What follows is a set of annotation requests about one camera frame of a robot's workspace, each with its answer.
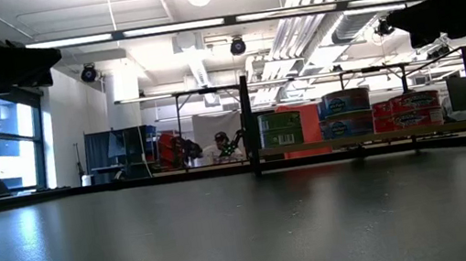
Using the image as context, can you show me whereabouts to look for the black metal table frame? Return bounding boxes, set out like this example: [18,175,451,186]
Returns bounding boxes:
[0,126,466,222]

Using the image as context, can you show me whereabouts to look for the white board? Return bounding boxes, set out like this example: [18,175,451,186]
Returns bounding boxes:
[191,108,246,156]

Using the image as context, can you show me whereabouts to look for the red tool cart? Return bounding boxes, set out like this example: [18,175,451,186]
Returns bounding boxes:
[154,129,185,173]

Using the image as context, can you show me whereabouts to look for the black background workbench frame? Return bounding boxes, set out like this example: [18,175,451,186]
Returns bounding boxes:
[114,82,246,142]

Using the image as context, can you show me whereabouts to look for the blue Wild Planet salmon can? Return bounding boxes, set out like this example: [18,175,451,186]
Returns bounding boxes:
[318,109,376,142]
[315,85,373,119]

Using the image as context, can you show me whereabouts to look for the silver-lidded green seafood can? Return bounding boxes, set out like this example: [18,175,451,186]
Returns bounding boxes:
[259,125,306,150]

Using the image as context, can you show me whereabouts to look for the orange panel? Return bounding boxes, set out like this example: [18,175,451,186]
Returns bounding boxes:
[274,99,326,162]

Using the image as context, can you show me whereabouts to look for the gold-lidded green seafood can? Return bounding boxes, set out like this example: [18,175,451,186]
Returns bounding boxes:
[256,107,304,134]

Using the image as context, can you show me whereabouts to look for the person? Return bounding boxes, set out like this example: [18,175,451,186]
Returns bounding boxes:
[199,127,247,168]

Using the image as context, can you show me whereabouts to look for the white ceiling pipes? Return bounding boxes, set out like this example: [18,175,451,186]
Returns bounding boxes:
[262,0,352,63]

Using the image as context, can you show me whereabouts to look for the white cup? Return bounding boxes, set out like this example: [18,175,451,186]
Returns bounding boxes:
[80,172,97,188]

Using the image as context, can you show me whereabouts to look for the overhead light bar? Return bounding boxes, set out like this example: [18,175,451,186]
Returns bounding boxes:
[24,0,422,60]

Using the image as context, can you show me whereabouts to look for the black ceiling spotlight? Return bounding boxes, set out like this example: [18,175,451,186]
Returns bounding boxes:
[228,34,248,58]
[373,16,396,39]
[78,61,101,85]

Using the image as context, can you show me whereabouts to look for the black table mat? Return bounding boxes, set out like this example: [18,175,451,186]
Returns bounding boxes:
[0,135,466,261]

